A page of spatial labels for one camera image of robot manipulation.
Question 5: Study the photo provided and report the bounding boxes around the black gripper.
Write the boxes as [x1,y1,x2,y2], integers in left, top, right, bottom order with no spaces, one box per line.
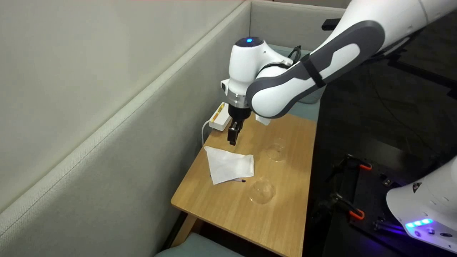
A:
[226,104,252,146]

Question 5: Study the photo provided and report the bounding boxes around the white paper sheet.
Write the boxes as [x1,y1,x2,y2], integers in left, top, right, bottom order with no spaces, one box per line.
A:
[203,144,258,186]

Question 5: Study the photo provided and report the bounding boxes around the white power adapter box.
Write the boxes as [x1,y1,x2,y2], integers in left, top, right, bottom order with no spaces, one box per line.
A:
[209,101,233,132]

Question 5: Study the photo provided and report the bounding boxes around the clear glass dish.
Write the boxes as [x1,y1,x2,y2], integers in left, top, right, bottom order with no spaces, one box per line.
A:
[248,176,278,205]
[265,141,291,162]

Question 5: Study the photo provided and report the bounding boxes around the teal sofa seat cushion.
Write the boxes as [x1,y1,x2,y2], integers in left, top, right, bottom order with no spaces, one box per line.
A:
[285,99,322,122]

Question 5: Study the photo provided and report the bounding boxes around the wooden table leg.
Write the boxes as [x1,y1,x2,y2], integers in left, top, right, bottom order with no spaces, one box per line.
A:
[171,212,201,248]

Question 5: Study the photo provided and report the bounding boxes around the grey booth partition panel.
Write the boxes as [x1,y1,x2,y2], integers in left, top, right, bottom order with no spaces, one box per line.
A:
[0,0,355,257]

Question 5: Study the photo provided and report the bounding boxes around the black robot cart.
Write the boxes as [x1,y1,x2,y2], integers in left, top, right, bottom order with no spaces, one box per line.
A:
[302,8,457,257]

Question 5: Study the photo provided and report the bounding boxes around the white adapter cable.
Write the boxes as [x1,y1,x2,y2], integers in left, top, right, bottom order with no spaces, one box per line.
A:
[201,118,213,144]

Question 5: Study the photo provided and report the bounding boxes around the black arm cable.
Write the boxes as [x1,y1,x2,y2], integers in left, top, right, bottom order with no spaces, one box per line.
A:
[288,44,305,65]

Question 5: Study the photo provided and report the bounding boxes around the black clamp orange handle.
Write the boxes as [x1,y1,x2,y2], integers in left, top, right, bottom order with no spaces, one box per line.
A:
[332,152,375,181]
[332,191,368,222]

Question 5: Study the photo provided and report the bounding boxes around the black camera on mount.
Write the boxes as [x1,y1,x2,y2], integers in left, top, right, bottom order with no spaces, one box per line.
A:
[321,17,343,32]

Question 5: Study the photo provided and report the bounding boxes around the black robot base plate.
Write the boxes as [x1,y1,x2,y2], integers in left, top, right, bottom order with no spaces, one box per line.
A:
[351,162,418,232]

